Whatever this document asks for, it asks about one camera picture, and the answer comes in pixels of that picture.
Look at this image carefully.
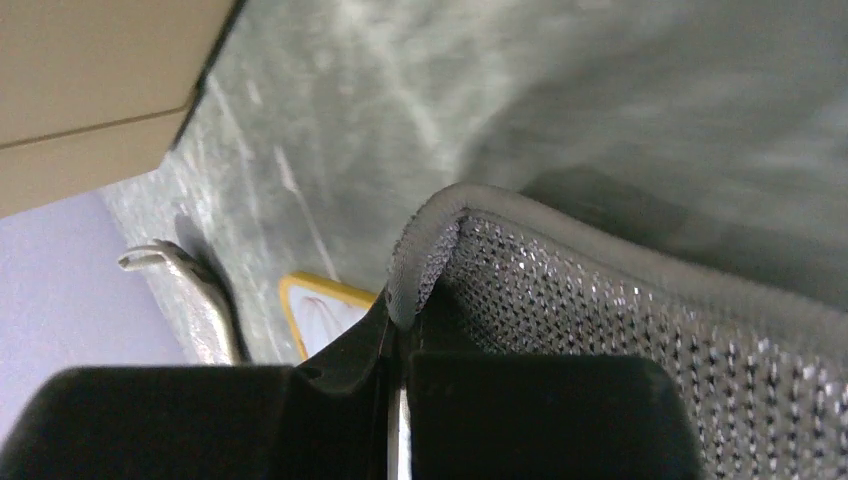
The grey mesh scrubbing pad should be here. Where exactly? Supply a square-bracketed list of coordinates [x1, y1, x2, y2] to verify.
[385, 184, 847, 479]

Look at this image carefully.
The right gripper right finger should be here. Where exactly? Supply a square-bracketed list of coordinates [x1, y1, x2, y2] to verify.
[400, 333, 703, 479]

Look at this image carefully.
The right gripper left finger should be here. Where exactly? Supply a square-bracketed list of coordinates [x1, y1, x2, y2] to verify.
[1, 299, 395, 479]

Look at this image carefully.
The tan plastic toolbox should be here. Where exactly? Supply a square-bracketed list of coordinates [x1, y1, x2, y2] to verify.
[1, 1, 238, 216]

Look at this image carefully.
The yellow framed whiteboard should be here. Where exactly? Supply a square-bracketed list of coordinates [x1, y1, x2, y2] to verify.
[279, 271, 377, 361]

